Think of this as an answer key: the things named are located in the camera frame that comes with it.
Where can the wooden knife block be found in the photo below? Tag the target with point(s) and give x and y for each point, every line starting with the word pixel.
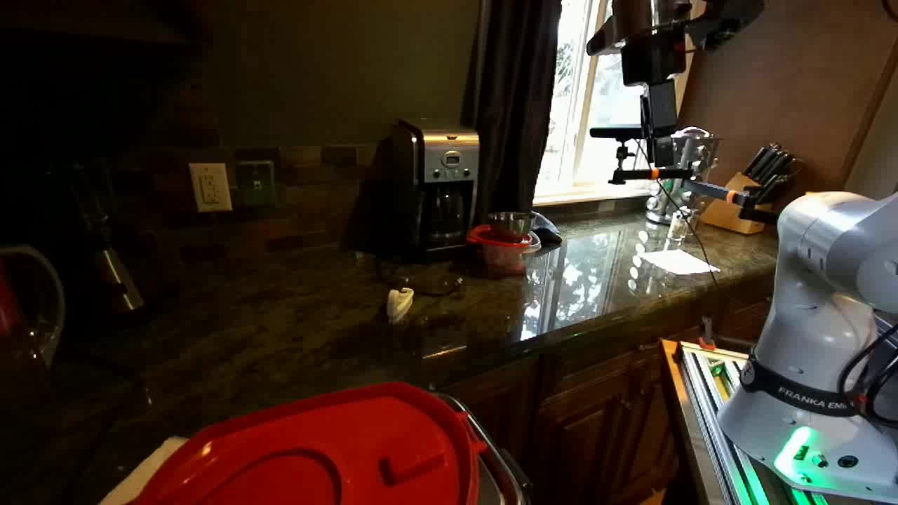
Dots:
pixel 756 194

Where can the wooden lower cabinets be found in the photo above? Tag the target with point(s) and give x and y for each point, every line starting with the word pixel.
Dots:
pixel 591 410

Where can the silver black coffee maker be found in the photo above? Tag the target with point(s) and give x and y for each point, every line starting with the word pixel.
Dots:
pixel 429 189

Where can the open dishwasher door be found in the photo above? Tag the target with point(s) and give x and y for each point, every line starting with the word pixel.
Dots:
pixel 702 381

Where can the red lidded plastic container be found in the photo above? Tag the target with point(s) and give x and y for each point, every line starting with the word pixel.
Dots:
pixel 499 257

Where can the red lidded black appliance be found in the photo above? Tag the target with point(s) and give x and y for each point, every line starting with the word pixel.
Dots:
pixel 379 445

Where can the white wall outlet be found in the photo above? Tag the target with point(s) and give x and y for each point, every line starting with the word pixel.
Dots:
pixel 210 187

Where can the small white object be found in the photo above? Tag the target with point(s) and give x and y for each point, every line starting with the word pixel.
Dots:
pixel 400 301

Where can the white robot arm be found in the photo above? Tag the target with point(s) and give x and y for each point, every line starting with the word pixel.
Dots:
pixel 817 400

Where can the dark window curtain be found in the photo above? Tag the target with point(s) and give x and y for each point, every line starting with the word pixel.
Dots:
pixel 509 96

